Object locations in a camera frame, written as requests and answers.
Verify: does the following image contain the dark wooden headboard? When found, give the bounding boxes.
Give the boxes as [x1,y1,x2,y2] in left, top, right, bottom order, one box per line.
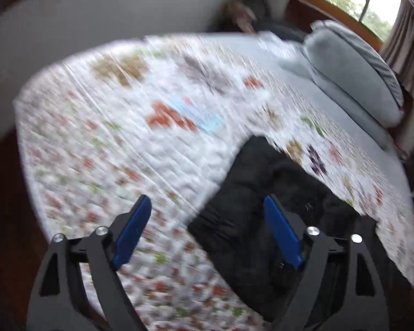
[283,0,332,35]

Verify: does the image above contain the light blue bed sheet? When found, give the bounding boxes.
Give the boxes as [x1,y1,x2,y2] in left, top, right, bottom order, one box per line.
[200,31,413,194]

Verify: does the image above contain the beige curtain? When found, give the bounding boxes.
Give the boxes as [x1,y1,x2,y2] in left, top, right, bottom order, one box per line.
[379,0,414,87]

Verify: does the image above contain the folded grey duvet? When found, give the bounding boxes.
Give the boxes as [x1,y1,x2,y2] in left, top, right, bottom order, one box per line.
[302,20,405,128]

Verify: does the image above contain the pile of clothes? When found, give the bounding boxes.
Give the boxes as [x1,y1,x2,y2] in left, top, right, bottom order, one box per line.
[221,0,307,42]

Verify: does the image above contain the black pants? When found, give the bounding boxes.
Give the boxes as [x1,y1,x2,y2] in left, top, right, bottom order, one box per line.
[187,135,414,331]

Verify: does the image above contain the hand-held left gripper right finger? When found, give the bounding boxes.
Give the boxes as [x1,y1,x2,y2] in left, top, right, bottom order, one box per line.
[264,195,390,331]

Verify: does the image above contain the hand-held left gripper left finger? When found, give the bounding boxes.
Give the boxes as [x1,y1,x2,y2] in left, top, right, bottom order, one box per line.
[27,195,152,331]

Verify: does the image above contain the white floral quilt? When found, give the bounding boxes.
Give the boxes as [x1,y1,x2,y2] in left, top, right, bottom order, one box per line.
[13,33,414,331]

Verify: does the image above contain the wooden framed window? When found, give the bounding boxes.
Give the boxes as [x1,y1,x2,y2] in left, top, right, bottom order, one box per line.
[304,0,406,47]

